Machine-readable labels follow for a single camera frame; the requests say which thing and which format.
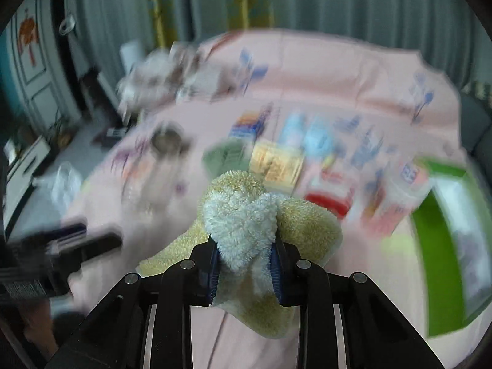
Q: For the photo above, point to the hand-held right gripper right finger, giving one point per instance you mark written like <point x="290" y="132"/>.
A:
<point x="277" y="278"/>

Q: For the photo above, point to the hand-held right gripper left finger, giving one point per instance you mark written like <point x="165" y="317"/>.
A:
<point x="213" y="275"/>

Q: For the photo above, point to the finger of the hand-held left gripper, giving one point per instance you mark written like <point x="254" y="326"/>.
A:
<point x="102" y="246"/>
<point x="67" y="231"/>

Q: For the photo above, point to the yellow white fluffy cloth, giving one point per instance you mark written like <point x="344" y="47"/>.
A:
<point x="238" y="219"/>

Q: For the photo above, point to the green cloth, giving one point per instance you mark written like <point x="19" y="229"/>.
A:
<point x="226" y="158"/>

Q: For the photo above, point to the person's left forearm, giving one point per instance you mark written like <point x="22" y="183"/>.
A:
<point x="38" y="330"/>

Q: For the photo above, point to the clear plastic bag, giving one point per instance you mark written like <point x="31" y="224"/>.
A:
<point x="61" y="184"/>

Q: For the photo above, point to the red white packet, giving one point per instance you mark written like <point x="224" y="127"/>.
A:
<point x="332" y="194"/>

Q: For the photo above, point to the yellow printed packet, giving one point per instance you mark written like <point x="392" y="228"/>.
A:
<point x="276" y="166"/>

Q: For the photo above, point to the clear glass jar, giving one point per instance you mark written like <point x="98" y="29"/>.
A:
<point x="166" y="142"/>

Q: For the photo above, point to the white red container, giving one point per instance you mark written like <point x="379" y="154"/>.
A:
<point x="399" y="196"/>

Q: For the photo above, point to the light blue packet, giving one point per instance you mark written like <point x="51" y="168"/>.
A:
<point x="321" y="136"/>
<point x="294" y="130"/>

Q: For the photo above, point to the green box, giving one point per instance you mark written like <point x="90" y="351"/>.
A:
<point x="427" y="257"/>

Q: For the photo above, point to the orange blue packet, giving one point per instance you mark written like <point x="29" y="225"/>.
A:
<point x="249" y="125"/>

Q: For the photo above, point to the white door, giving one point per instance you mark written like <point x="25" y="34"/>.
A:
<point x="34" y="65"/>

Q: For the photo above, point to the crumpled grey beige cloth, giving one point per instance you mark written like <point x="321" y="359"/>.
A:
<point x="153" y="75"/>

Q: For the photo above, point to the pink printed tablecloth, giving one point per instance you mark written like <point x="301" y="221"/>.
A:
<point x="326" y="84"/>

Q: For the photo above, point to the grey sofa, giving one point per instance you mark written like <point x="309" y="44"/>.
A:
<point x="476" y="119"/>

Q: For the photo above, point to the grey curtain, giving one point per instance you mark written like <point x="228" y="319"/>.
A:
<point x="346" y="0"/>

